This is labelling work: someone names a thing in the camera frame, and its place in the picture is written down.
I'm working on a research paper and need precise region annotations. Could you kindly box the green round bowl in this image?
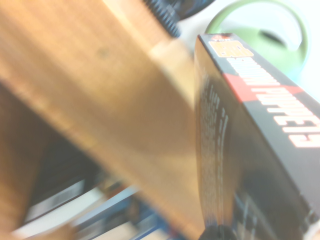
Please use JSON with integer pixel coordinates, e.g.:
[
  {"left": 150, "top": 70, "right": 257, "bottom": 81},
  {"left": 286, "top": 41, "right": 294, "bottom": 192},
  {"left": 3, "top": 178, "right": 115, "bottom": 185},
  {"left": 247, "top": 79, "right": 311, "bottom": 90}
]
[{"left": 204, "top": 0, "right": 314, "bottom": 77}]

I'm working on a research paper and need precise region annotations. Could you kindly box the row of books on shelf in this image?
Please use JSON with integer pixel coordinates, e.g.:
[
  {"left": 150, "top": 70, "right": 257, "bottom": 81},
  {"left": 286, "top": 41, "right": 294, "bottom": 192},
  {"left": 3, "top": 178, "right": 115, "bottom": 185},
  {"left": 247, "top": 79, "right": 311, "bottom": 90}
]
[{"left": 11, "top": 179, "right": 161, "bottom": 240}]

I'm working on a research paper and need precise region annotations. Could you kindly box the black book puppets title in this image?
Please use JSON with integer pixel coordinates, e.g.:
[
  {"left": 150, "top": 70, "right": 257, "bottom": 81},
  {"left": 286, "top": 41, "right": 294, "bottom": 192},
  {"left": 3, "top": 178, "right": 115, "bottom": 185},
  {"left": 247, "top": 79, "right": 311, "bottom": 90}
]
[{"left": 193, "top": 32, "right": 320, "bottom": 240}]

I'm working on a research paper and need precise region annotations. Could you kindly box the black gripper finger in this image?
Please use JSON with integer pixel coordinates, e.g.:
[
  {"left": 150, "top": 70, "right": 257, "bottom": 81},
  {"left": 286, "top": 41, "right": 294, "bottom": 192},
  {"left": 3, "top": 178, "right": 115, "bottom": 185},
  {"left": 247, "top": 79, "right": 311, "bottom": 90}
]
[{"left": 199, "top": 224, "right": 238, "bottom": 240}]

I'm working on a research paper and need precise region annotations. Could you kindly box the black ribbed hose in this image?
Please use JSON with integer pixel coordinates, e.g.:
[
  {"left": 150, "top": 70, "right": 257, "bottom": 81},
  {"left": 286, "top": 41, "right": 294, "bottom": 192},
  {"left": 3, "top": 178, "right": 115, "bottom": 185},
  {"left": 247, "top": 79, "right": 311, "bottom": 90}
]
[{"left": 141, "top": 0, "right": 182, "bottom": 39}]

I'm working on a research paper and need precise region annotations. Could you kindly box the wooden bookshelf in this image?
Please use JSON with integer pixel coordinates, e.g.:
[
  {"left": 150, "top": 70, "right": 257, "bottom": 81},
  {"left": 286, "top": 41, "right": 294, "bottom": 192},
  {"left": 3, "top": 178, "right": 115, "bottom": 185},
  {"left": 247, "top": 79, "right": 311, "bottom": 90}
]
[{"left": 0, "top": 0, "right": 208, "bottom": 240}]

